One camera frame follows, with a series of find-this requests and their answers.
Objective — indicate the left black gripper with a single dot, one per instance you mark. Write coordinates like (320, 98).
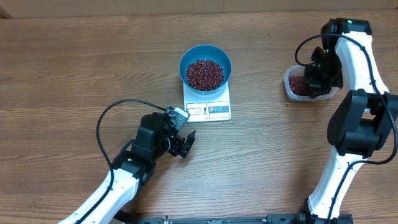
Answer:
(175, 146)

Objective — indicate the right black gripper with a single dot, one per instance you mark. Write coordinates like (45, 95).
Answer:
(316, 86)

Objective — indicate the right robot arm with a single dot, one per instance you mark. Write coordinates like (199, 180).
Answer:
(363, 120)

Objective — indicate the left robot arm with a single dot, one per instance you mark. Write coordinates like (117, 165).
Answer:
(134, 166)

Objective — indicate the white digital kitchen scale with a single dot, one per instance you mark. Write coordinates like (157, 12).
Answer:
(207, 107)

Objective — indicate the beans in blue bowl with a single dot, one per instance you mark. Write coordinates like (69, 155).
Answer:
(204, 75)

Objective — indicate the blue bowl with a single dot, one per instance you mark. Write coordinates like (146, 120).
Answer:
(205, 52)

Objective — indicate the red adzuki beans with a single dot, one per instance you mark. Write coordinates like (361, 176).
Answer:
(298, 85)

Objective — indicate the clear plastic container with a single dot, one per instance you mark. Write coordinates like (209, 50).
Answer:
(298, 70)

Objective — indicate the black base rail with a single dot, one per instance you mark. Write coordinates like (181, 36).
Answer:
(214, 220)

